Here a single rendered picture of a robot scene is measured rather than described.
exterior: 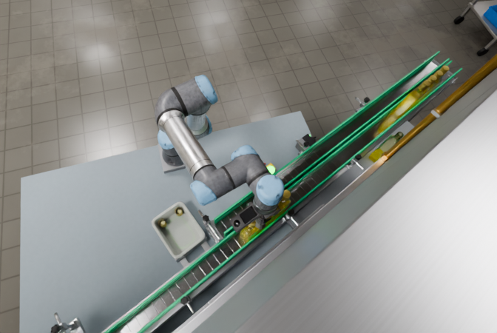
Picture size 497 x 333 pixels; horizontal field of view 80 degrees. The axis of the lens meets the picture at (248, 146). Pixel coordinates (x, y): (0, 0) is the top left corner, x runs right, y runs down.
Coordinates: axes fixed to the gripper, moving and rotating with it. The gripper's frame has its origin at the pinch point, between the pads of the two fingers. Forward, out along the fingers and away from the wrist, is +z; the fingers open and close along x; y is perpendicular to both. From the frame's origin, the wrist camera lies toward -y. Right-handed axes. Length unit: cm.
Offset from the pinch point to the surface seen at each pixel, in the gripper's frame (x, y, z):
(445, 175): -17, -9, -96
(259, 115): 95, 79, 117
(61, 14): 302, -35, 117
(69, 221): 52, -69, 42
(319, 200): -4.2, 38.9, 29.0
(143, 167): 61, -28, 42
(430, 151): -16, -8, -96
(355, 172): -2, 65, 29
